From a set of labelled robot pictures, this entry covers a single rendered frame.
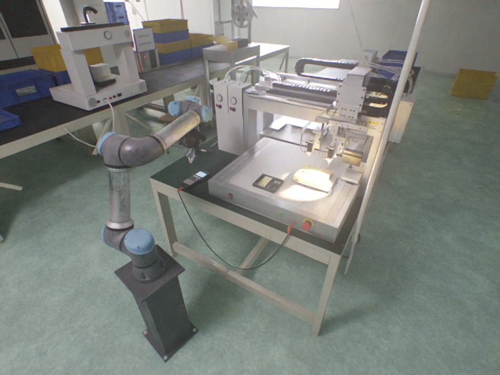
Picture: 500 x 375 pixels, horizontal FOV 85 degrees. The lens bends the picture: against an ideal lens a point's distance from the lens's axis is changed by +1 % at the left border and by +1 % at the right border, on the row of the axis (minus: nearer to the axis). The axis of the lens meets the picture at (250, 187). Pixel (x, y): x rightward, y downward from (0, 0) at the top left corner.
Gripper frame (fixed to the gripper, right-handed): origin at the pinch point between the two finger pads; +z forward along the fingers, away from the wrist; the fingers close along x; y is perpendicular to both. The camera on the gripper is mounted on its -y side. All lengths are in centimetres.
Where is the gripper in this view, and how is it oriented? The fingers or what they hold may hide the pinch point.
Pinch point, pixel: (190, 160)
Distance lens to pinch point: 165.7
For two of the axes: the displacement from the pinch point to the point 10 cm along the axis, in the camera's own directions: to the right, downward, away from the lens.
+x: 8.0, 3.5, -4.8
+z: -1.5, 9.1, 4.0
